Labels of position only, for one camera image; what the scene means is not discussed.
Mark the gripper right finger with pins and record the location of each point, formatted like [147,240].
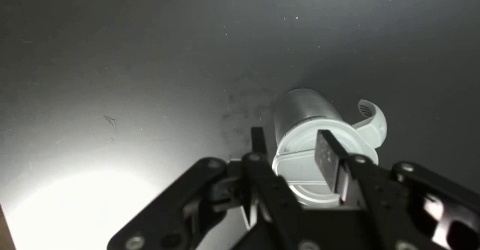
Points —
[393,197]

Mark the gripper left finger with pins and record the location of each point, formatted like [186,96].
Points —
[258,182]

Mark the white and silver thermos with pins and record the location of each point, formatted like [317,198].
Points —
[303,130]

